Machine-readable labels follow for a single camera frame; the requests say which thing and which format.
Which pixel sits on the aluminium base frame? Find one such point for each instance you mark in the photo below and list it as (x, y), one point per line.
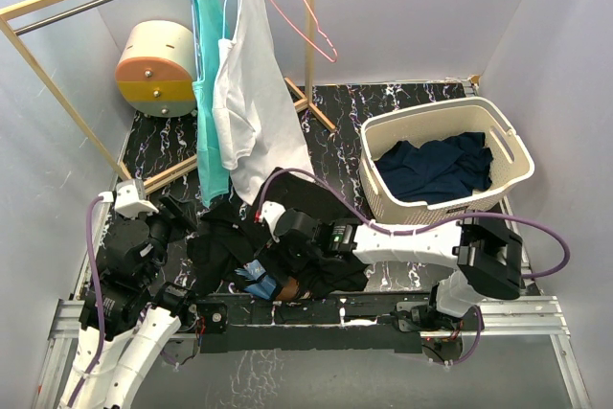
(359, 321)

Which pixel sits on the navy blue garment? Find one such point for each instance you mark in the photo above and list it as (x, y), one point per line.
(439, 170)

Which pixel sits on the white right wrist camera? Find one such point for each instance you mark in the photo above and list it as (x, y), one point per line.
(269, 216)

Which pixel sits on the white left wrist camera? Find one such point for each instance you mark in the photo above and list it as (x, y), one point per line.
(129, 199)

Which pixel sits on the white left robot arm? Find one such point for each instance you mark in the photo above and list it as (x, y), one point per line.
(123, 326)

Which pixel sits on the white t shirt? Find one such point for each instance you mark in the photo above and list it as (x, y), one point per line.
(257, 126)

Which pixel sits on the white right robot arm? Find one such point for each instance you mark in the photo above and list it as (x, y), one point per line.
(483, 255)

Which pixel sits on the cream plastic laundry basket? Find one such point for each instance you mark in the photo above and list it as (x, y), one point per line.
(511, 162)

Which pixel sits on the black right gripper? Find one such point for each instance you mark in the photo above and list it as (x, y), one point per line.
(275, 252)

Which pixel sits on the teal t shirt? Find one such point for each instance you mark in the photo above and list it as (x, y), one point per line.
(208, 23)

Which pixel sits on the black t shirt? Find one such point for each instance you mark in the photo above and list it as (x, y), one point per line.
(232, 247)

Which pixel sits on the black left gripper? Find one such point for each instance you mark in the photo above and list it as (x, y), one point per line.
(170, 214)

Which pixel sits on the cream round drawer cabinet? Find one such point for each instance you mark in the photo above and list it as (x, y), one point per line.
(156, 71)

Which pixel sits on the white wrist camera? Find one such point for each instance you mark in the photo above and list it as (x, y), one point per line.
(129, 199)
(269, 216)

